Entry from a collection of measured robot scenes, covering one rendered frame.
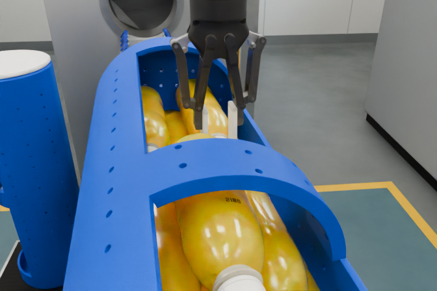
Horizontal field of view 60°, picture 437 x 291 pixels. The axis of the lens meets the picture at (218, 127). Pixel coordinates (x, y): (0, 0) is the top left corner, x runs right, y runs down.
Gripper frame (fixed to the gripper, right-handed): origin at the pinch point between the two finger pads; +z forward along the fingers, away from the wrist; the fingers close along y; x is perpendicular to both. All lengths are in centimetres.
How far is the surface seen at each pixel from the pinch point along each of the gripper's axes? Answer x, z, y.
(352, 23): -413, 85, -273
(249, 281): 32.0, -3.9, 4.6
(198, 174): 24.6, -8.9, 7.1
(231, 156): 22.2, -8.8, 3.6
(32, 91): -68, 17, 44
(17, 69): -70, 10, 47
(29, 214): -64, 61, 53
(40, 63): -74, 10, 41
